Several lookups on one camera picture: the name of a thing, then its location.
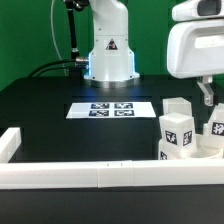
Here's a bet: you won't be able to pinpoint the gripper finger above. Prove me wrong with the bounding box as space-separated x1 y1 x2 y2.
197 76 214 106

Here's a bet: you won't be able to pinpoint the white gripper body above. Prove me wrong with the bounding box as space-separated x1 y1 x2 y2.
167 0 224 78

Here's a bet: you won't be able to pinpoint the black cables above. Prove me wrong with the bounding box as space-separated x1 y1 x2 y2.
27 59 89 79

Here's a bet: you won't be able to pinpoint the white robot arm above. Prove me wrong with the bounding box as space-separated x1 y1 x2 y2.
84 0 224 106

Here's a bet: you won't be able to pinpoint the white round stool seat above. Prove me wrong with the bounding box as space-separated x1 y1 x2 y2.
158 134 224 160

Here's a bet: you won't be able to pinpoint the white cable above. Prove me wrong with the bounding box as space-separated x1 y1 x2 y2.
50 0 70 78

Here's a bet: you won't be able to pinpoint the white marker sheet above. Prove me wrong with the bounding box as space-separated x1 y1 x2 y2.
66 102 156 119

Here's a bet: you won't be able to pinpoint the white U-shaped fence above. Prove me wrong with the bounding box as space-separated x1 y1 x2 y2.
0 127 224 189

